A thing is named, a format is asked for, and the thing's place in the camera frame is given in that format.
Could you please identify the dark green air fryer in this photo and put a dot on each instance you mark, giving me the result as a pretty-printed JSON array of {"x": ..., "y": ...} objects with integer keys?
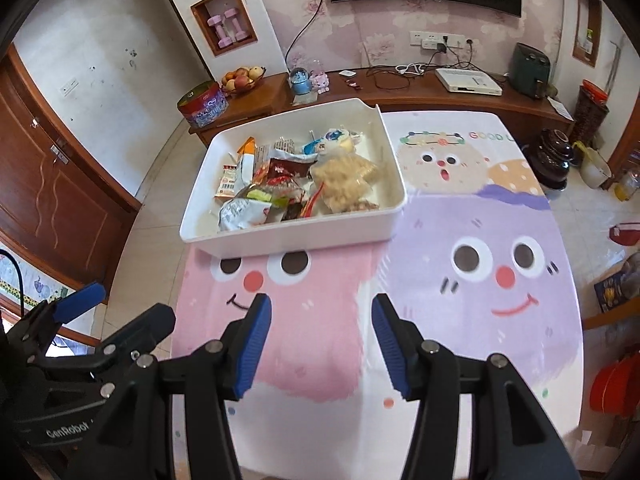
[{"x": 530, "y": 67}]

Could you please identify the white plastic storage bin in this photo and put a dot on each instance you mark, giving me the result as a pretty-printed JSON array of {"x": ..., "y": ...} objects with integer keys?
[{"x": 300, "y": 247}]

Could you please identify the white plastic jug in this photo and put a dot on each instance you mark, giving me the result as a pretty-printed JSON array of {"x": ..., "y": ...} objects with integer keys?
[{"x": 595, "y": 170}]

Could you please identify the white set-top box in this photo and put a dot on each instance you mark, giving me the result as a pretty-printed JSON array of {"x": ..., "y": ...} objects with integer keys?
[{"x": 467, "y": 80}]

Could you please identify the dark blue picture box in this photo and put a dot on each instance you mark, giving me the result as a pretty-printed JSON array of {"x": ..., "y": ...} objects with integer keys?
[{"x": 612, "y": 292}]

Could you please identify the children wall poster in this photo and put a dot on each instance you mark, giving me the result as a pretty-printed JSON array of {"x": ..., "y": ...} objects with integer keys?
[{"x": 35, "y": 287}]

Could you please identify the clear cracker packet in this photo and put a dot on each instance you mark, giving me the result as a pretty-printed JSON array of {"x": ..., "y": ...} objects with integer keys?
[{"x": 280, "y": 149}]

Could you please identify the long wooden tv cabinet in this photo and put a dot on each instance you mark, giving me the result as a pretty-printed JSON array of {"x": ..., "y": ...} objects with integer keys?
[{"x": 400, "y": 92}]

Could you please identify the white cardboard box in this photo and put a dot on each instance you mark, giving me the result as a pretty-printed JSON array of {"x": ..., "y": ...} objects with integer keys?
[{"x": 590, "y": 447}]

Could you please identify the clear bluish printed snack packet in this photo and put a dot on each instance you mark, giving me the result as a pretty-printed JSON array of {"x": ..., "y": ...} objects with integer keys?
[{"x": 327, "y": 144}]

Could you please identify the red white cookie packet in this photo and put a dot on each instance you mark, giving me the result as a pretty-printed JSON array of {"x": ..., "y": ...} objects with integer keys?
[{"x": 240, "y": 215}]

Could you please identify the white light switch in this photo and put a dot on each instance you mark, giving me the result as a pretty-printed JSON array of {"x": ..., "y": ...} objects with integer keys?
[{"x": 67, "y": 88}]

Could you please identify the silver foil snack packet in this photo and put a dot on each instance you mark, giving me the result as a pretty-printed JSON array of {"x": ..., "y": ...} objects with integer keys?
[{"x": 297, "y": 210}]

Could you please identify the red round tin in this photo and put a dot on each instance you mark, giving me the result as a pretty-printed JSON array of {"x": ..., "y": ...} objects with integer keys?
[{"x": 202, "y": 105}]

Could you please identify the blue snow globe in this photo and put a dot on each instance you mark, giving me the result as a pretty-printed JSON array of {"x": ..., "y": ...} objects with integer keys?
[{"x": 300, "y": 82}]

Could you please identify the wicker basket with red lid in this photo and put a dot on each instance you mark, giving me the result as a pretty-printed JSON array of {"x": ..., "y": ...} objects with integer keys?
[{"x": 591, "y": 115}]

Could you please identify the white wall socket row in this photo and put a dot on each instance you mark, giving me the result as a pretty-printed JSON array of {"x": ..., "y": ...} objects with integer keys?
[{"x": 430, "y": 40}]

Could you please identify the dark red snack packet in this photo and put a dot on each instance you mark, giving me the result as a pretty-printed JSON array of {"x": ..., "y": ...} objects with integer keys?
[{"x": 287, "y": 169}]

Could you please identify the basket of fruit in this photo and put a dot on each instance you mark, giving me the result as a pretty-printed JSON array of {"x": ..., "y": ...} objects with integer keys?
[{"x": 242, "y": 80}]

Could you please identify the yellow oil bottle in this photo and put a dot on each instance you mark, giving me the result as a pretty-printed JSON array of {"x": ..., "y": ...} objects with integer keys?
[{"x": 626, "y": 187}]

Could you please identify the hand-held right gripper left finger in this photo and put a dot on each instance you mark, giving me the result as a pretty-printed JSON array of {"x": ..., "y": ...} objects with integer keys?
[{"x": 252, "y": 345}]

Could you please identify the white paper sheet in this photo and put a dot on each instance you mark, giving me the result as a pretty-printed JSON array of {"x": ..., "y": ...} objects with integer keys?
[{"x": 560, "y": 108}]

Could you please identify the red plastic bucket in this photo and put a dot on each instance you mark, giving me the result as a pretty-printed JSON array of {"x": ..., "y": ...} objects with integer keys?
[{"x": 612, "y": 387}]

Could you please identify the pink toy figure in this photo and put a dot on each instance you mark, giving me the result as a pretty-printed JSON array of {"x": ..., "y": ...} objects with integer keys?
[{"x": 320, "y": 81}]

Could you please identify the clear packet of pale puffs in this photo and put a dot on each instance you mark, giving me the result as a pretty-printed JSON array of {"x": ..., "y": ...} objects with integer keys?
[
  {"x": 340, "y": 197},
  {"x": 350, "y": 170}
]

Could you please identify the orange wafer packet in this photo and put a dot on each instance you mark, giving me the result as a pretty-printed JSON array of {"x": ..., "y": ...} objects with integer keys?
[{"x": 229, "y": 180}]

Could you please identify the cartoon printed tablecloth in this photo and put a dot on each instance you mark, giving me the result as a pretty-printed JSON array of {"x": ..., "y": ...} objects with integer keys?
[{"x": 475, "y": 220}]

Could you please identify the small round cookie snack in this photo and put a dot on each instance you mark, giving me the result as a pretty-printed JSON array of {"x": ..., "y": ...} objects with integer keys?
[{"x": 366, "y": 206}]

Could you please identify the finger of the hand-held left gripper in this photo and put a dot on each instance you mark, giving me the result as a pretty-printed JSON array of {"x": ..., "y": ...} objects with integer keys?
[
  {"x": 145, "y": 325},
  {"x": 82, "y": 297}
]

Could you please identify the small wooden side cabinet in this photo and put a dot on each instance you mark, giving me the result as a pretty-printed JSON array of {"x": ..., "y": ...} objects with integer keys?
[{"x": 260, "y": 97}]

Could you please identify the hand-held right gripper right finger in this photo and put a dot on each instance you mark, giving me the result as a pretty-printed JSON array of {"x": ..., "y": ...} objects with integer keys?
[{"x": 392, "y": 345}]

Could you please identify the dark brown ceramic pot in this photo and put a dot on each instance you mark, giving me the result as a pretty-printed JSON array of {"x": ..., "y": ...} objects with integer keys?
[{"x": 550, "y": 157}]

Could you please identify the brown wooden door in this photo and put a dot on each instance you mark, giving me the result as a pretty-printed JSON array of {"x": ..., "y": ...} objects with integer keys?
[{"x": 60, "y": 200}]

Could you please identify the green yellow snack packet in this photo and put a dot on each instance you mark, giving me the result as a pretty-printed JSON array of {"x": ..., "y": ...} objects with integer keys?
[{"x": 265, "y": 195}]

